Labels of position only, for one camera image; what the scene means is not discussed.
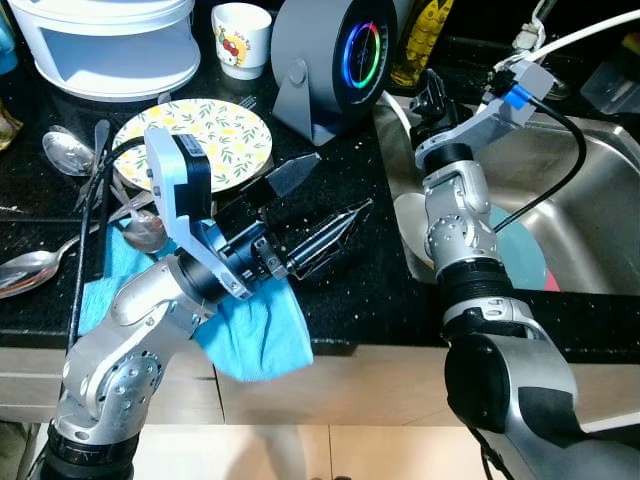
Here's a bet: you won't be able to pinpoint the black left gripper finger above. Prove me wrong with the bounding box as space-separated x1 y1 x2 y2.
285 198 374 281
262 152 323 201

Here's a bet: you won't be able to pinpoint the white plate with lemon print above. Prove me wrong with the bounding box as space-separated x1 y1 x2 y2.
113 98 273 194

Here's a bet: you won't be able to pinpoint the blue terry towel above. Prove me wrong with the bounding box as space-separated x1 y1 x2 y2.
78 225 316 383

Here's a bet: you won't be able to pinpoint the teal plate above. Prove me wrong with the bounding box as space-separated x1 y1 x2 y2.
488 205 549 291

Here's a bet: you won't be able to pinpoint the yellow oil bottle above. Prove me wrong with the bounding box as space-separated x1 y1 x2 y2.
390 0 456 89

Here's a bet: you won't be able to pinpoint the white cartoon mug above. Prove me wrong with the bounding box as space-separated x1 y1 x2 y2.
210 2 273 81

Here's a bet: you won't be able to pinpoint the wide grey cabinet door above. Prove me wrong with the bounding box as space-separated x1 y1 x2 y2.
215 345 640 429

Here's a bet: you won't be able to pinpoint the clear plastic container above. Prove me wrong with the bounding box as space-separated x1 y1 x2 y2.
580 60 640 116

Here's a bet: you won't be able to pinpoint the stainless steel sink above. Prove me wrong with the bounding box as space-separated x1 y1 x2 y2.
375 95 640 296

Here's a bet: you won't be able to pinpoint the white rice cooker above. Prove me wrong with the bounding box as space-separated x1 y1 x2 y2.
8 0 201 103

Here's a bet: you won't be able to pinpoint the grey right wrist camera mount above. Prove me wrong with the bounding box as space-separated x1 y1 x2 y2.
415 60 557 166

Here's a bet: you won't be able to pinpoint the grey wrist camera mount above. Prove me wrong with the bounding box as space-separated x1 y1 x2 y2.
415 60 557 166
143 125 256 301

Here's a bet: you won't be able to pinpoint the round appliance with rainbow ring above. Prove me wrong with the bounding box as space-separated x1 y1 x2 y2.
270 0 401 148

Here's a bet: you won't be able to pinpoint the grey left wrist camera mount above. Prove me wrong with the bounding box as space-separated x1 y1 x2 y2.
143 125 256 301

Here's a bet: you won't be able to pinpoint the white hose connector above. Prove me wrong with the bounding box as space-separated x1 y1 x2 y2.
510 0 553 53

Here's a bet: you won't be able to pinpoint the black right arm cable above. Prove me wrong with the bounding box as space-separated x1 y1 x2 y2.
490 90 589 236

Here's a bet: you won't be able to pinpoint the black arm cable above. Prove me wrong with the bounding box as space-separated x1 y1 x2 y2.
65 135 151 351
490 90 589 236

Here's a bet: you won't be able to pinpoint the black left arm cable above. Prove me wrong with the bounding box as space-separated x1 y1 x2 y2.
65 135 151 351

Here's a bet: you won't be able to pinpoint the white hose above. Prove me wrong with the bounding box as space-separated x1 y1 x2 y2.
378 8 640 141

